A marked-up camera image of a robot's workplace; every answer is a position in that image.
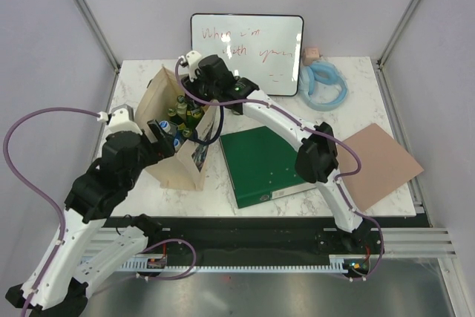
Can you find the pink cardboard sheet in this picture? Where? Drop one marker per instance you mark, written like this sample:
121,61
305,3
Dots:
385,166

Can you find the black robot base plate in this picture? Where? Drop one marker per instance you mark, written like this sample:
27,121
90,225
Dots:
256,240

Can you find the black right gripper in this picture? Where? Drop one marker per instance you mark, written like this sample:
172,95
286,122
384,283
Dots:
191,86

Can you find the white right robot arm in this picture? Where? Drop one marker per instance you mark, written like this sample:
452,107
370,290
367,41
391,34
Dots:
316,147

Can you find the clear glass bottle green cap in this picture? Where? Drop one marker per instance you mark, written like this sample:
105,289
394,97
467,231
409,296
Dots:
181,106

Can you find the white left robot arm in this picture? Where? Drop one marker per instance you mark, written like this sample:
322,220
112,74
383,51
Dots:
61,285

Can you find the small pink cube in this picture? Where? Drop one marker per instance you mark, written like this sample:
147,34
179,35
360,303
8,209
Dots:
310,55

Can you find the white dry-erase board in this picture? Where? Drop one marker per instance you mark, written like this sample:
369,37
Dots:
264,48

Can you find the green ring binder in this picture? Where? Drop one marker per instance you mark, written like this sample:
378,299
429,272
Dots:
261,166

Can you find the blue-label water bottle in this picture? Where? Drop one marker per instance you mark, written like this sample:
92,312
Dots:
177,144
167,127

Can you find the beige canvas tote bag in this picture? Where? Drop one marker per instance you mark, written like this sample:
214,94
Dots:
186,169

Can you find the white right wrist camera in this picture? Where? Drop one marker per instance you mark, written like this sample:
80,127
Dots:
190,61

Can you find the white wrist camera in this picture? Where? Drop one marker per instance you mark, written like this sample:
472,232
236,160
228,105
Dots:
120,119
190,61

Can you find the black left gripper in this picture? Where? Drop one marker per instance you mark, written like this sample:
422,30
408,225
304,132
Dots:
161,148

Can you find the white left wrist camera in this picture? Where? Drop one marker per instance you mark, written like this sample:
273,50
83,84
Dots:
120,119

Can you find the white slotted cable duct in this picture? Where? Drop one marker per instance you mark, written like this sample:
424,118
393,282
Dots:
154,264

